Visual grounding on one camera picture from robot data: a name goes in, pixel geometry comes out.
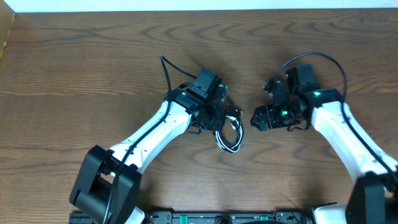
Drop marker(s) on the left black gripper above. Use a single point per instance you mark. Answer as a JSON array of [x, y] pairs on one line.
[[218, 119]]

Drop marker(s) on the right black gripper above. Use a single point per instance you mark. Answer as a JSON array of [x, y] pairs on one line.
[[273, 122]]

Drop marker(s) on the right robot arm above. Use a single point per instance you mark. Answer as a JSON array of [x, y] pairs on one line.
[[371, 169]]

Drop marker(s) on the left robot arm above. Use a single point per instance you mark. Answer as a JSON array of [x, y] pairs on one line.
[[107, 185]]

